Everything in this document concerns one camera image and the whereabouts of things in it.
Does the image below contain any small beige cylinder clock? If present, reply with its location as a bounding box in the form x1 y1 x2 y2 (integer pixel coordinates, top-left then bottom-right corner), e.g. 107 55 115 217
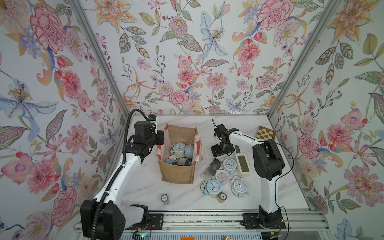
218 192 227 204

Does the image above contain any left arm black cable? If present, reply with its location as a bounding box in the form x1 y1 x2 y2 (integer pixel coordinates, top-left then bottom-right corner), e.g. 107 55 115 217
90 108 149 240

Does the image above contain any wooden chessboard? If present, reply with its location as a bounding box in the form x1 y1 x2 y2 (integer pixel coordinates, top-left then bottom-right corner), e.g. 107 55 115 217
256 126 276 141

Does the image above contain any white round alarm clock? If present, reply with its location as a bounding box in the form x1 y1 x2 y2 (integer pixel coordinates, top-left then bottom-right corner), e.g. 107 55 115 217
222 158 237 175

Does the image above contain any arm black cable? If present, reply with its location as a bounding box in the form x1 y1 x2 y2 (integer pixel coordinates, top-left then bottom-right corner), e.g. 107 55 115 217
90 108 149 240
211 118 296 240

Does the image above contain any grey round alarm clock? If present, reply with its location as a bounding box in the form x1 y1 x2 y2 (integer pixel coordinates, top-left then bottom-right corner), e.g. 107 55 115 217
185 140 195 161

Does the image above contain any burlap canvas bag red trim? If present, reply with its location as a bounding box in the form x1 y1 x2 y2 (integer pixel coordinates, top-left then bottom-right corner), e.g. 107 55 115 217
157 124 203 185

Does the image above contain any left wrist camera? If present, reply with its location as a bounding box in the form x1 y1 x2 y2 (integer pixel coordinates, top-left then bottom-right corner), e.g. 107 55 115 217
148 114 158 135

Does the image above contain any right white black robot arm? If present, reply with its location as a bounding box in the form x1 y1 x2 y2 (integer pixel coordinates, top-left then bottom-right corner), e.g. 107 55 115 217
211 124 285 228

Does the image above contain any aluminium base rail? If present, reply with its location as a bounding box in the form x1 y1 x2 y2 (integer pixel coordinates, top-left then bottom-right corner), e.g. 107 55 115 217
73 209 334 240

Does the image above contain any small white digital clock upright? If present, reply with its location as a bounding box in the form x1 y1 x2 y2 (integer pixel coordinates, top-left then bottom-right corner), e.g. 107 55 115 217
234 145 242 154

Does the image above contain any blue twin-bell clock front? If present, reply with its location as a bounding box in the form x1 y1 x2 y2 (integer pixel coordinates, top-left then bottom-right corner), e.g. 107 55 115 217
200 180 222 198

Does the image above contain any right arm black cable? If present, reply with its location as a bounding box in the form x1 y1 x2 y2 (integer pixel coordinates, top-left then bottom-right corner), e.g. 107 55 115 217
211 118 296 240

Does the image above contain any small grey mini clock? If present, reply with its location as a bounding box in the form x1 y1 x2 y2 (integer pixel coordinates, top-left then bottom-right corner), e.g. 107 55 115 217
161 194 170 205

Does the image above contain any white twin-bell alarm clock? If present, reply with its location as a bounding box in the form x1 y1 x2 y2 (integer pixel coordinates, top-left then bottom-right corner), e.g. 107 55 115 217
231 176 248 197

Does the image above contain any long white digital clock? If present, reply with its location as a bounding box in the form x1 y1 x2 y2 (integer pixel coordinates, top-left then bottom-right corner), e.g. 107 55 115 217
235 154 252 176

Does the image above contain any light blue twin-bell clock back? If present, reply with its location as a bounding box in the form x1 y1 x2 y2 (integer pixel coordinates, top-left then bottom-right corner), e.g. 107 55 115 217
171 143 186 158

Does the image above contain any pink round alarm clock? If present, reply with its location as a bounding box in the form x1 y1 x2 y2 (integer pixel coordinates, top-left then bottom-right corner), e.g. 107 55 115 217
215 170 231 185

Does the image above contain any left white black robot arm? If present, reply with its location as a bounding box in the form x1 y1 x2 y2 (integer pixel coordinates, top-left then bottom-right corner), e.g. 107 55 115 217
80 115 165 240

